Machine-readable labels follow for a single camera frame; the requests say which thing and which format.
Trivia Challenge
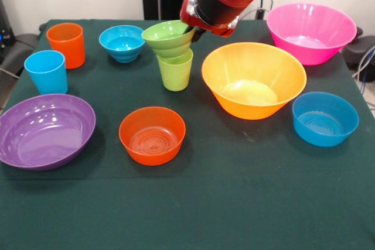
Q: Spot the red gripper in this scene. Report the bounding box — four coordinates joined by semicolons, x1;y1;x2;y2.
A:
179;0;240;43

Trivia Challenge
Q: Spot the green stepped bowl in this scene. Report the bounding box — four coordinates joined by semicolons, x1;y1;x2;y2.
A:
141;19;196;59

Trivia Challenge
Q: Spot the orange round bowl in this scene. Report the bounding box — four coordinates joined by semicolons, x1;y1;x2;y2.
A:
118;106;187;166

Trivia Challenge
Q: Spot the green plastic cup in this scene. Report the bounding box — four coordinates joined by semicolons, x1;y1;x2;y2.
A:
156;47;195;92

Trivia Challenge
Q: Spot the light blue stepped bowl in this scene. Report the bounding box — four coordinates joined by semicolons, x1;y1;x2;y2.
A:
98;25;146;63

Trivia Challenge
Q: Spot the large yellow-orange bowl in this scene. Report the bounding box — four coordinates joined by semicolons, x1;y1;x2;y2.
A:
201;42;308;121

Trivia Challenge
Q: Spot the large pink bowl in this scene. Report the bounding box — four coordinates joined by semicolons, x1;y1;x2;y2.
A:
265;2;358;66

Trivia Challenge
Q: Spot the orange plastic cup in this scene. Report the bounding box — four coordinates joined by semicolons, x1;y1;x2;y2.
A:
46;22;86;70

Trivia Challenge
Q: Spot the blue plastic cup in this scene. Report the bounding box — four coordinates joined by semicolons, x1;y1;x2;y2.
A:
23;50;69;95

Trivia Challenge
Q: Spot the blue round bowl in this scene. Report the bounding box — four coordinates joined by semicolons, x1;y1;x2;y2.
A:
292;91;360;148

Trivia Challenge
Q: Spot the black equipment base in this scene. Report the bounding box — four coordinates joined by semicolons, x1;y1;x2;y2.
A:
341;26;375;71

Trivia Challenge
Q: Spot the dark green tablecloth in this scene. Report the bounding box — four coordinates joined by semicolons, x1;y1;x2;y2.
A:
0;19;375;250

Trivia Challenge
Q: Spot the large purple bowl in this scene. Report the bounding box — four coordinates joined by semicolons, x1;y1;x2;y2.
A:
0;93;97;172

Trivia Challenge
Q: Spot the black computer case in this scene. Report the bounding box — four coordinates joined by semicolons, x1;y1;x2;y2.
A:
0;0;16;64

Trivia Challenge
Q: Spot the white cable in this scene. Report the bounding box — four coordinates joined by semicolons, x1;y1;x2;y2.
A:
240;8;269;20

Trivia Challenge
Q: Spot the grey cable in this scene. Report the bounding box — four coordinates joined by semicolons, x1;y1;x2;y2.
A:
351;43;375;87

